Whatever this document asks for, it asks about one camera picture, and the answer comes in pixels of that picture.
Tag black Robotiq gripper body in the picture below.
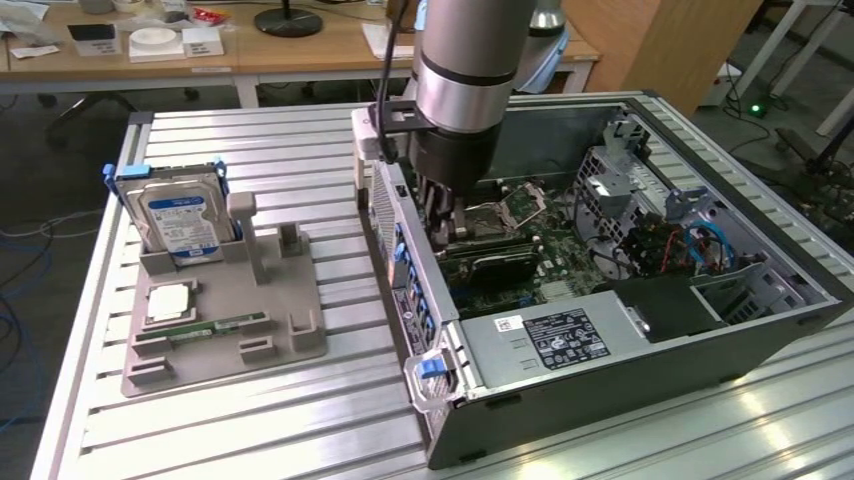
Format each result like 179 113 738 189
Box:
407 124 503 201

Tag black graphics card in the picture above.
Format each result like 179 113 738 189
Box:
439 240 539 284

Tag CPU socket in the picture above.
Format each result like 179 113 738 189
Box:
466 204 519 241

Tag dark labelled RAM stick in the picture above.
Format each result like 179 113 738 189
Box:
459 239 535 254

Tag metal socket cover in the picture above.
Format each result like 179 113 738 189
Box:
499 180 553 234

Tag green motherboard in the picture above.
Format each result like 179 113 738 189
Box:
407 174 626 321

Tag silver perforated drive cage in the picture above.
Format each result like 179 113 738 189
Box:
573 144 709 236

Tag white document sheet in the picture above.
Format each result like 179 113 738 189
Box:
362 22 419 61

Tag grey power supply unit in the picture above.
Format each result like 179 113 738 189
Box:
456 292 653 391

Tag blue case latch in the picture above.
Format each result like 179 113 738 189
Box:
412 352 446 384

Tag grey plastic parts rack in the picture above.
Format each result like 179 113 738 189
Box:
118 192 330 400

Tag black round lamp base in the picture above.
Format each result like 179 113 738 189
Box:
254 0 326 37

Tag wooden cabinet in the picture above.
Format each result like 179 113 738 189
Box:
566 0 766 116

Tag hard disk in blue carrier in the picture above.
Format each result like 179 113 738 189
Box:
103 157 232 269

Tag green RAM stick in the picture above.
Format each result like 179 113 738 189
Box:
143 313 266 337

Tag silver CPU chip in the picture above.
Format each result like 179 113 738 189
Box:
146 287 192 321

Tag plain white box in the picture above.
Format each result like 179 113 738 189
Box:
180 27 226 59

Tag open black PC case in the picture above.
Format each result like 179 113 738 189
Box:
359 89 843 471

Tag grey metal disk bay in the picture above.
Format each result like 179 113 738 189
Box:
690 259 789 326

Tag white box with round dish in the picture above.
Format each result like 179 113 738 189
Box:
127 27 187 64

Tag black office chair base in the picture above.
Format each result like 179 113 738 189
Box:
36 87 202 149

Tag white box with black top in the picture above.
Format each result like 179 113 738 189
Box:
67 23 124 57

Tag wooden desk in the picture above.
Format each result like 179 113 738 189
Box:
0 0 602 109

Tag clear plastic bag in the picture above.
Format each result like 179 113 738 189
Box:
0 2 68 46

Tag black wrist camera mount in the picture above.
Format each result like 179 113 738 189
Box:
375 99 436 137

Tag red wire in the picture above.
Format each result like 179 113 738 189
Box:
650 224 699 276

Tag blue SATA wire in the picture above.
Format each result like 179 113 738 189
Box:
686 219 735 274

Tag white desk frame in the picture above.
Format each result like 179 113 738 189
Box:
717 0 854 136

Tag blue floor cables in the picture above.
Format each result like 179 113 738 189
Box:
0 234 59 436

